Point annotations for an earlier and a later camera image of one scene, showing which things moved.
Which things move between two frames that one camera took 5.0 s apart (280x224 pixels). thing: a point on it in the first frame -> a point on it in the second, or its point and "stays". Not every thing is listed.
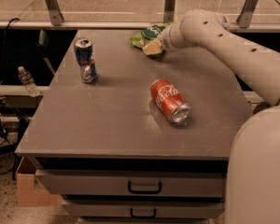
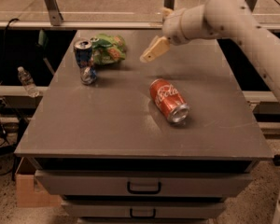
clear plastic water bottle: [28, 81] stays
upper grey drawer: [133, 182] stays
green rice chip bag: [148, 35] -> [108, 49]
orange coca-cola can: [170, 101] stays
